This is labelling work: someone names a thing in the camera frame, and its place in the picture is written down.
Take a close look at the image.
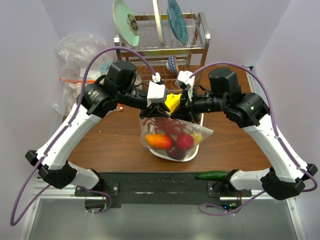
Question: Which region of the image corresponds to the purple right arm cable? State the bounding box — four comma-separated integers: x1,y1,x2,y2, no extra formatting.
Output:
189,61,319,216

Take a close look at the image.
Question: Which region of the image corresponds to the large yellow banana bunch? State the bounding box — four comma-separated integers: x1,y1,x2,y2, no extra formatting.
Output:
192,133,203,146

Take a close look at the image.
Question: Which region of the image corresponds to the small yellow banana bunch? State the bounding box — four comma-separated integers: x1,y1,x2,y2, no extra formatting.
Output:
165,93,182,114

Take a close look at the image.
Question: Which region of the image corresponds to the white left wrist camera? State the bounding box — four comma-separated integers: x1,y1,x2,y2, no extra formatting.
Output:
146,72,168,106

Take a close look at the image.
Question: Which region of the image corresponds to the red plastic lobster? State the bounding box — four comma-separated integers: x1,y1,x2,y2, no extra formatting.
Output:
142,117,193,137

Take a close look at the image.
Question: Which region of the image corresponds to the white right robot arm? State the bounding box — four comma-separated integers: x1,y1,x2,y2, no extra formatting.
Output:
171,67,318,200

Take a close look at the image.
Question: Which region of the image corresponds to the beige rimmed plate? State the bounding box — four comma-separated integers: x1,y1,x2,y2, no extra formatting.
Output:
152,0,165,47

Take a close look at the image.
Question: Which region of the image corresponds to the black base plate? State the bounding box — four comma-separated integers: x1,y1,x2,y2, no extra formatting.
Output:
74,172,253,209

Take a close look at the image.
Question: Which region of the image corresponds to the clear polka dot zip bag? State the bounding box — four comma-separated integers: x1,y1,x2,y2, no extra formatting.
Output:
138,115,214,161

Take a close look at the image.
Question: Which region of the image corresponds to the mint green flower plate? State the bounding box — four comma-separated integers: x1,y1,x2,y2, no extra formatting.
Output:
112,0,140,47

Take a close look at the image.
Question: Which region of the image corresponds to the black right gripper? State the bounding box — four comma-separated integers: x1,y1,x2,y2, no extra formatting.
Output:
171,84,228,123

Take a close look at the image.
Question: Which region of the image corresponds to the orange red pepper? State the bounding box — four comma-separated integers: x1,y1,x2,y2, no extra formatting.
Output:
144,134,173,150

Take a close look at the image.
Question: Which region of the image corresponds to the steel dish rack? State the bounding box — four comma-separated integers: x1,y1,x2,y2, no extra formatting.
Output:
113,12,211,94

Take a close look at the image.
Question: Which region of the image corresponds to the green cucumber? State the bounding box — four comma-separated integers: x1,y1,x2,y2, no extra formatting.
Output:
196,170,229,180

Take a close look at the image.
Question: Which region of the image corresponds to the pile of clear plastic bags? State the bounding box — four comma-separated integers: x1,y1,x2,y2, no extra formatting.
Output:
53,32,108,116

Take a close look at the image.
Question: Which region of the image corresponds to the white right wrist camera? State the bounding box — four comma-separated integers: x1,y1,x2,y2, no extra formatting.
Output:
175,70,195,101

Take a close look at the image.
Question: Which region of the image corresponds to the small red strawberry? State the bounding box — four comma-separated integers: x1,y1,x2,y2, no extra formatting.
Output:
176,133,194,151

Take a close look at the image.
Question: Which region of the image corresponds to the white perforated fruit tray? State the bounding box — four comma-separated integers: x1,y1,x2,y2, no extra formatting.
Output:
147,93,204,163

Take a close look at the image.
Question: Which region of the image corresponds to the dark red apple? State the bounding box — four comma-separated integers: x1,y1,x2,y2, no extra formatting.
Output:
166,147,186,160

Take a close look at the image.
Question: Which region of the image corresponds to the teal blue plate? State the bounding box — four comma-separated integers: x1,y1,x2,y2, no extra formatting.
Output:
167,0,188,46

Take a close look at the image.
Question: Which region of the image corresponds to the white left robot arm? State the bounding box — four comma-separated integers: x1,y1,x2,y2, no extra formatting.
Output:
25,60,169,196

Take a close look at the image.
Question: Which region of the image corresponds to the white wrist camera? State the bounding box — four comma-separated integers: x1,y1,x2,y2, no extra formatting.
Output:
146,72,168,106
175,70,195,101

